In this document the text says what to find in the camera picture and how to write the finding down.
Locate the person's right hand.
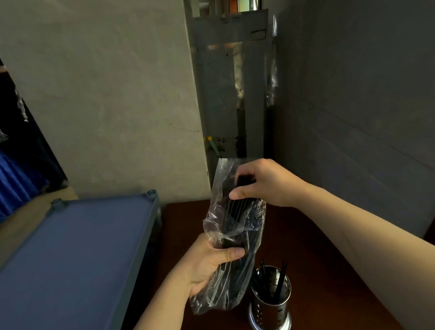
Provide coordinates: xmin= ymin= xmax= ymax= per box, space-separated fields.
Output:
xmin=224 ymin=153 xmax=313 ymax=216

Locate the person's left hand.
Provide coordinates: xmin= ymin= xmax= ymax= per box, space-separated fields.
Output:
xmin=167 ymin=227 xmax=252 ymax=301

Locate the bundle of black chopsticks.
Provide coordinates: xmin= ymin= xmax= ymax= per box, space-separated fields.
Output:
xmin=199 ymin=173 xmax=276 ymax=312

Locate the clear plastic bag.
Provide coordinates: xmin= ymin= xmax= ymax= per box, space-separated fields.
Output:
xmin=171 ymin=152 xmax=281 ymax=317

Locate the perforated steel utensil holder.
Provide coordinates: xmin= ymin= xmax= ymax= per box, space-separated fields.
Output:
xmin=242 ymin=262 xmax=298 ymax=330

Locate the person's right forearm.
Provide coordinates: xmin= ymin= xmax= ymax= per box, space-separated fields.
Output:
xmin=290 ymin=166 xmax=435 ymax=330

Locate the black vertical pipe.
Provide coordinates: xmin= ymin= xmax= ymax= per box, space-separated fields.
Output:
xmin=222 ymin=44 xmax=257 ymax=159

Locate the dark pipe with plastic wrap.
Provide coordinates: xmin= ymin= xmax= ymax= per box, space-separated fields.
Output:
xmin=249 ymin=43 xmax=291 ymax=161

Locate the grey plastic cart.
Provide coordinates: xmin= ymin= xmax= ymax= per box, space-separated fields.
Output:
xmin=0 ymin=185 xmax=178 ymax=330

